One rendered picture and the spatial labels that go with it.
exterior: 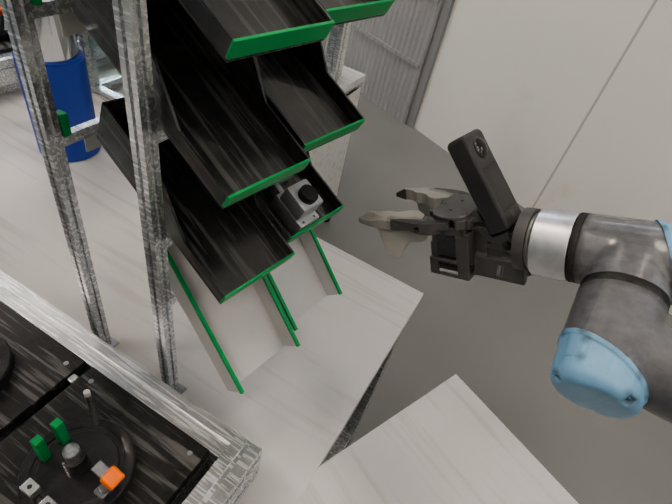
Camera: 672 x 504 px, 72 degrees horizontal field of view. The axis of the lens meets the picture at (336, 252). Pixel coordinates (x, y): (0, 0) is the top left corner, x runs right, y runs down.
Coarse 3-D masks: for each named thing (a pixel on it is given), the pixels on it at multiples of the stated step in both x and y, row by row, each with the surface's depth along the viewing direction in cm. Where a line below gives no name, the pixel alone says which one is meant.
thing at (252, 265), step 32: (128, 128) 65; (128, 160) 59; (160, 160) 66; (192, 192) 66; (192, 224) 64; (224, 224) 66; (256, 224) 69; (192, 256) 60; (224, 256) 64; (256, 256) 67; (288, 256) 67; (224, 288) 62
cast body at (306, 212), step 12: (276, 192) 73; (288, 192) 69; (300, 192) 68; (312, 192) 69; (276, 204) 72; (288, 204) 70; (300, 204) 68; (312, 204) 69; (288, 216) 71; (300, 216) 69; (312, 216) 72; (288, 228) 72; (300, 228) 71
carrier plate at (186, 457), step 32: (96, 384) 73; (32, 416) 67; (64, 416) 68; (128, 416) 70; (160, 416) 71; (0, 448) 64; (160, 448) 67; (192, 448) 68; (0, 480) 61; (160, 480) 64
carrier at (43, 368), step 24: (0, 312) 79; (0, 336) 75; (24, 336) 76; (48, 336) 77; (0, 360) 71; (24, 360) 73; (48, 360) 74; (72, 360) 75; (0, 384) 69; (24, 384) 71; (48, 384) 71; (0, 408) 67; (24, 408) 68; (0, 432) 66
